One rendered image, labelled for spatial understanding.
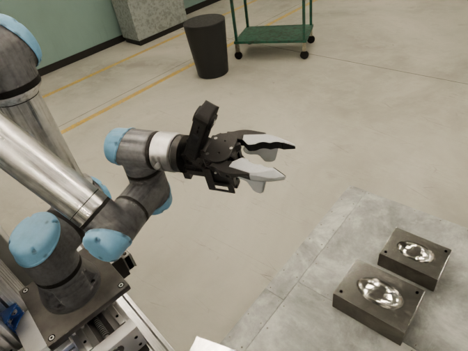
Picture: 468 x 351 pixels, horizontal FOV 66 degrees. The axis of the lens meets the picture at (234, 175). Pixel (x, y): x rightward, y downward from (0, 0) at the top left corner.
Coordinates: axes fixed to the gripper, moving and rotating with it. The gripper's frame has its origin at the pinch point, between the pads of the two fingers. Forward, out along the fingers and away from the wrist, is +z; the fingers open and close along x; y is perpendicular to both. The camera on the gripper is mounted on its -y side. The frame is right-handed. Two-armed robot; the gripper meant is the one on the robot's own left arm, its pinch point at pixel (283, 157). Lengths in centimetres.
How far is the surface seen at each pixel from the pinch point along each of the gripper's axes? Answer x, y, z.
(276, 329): 6, 65, -6
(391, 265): -22, 66, 23
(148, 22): -419, 178, -331
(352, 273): -14, 61, 13
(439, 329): -6, 67, 37
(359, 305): -4, 60, 15
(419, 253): -28, 66, 31
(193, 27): -297, 126, -185
